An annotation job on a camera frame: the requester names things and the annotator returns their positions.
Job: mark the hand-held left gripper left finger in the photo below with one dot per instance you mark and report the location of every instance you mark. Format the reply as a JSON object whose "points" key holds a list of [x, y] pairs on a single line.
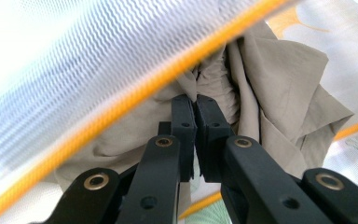
{"points": [[158, 180]]}

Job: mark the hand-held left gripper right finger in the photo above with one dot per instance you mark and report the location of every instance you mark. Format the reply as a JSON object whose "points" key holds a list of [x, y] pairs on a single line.
{"points": [[248, 180]]}

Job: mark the beige garment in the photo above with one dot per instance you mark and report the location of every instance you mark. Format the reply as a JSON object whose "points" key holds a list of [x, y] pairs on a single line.
{"points": [[289, 90]]}

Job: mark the white leaf-print mesh laundry bag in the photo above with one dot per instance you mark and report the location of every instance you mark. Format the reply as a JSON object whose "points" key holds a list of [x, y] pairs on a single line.
{"points": [[59, 62]]}

